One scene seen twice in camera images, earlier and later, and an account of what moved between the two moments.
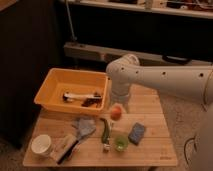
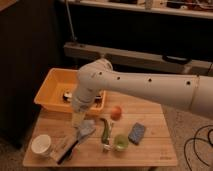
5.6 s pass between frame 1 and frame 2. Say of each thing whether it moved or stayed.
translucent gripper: moved
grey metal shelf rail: stayed
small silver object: stayed
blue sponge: stayed
